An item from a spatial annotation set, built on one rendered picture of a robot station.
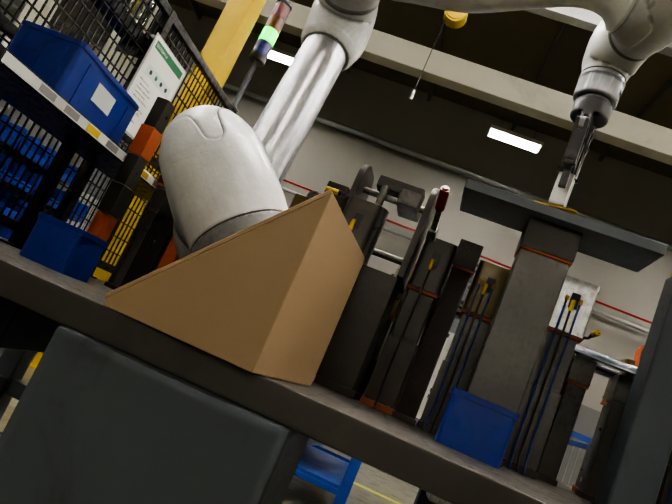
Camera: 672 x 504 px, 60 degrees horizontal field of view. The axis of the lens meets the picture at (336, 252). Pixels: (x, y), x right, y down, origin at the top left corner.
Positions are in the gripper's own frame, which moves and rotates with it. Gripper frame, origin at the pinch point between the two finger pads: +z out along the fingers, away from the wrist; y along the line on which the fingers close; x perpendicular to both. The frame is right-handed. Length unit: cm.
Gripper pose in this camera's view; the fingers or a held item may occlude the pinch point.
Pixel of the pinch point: (561, 191)
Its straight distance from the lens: 124.5
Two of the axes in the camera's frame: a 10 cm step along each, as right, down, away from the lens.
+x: -8.5, -2.8, 4.5
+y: 3.6, 3.3, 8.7
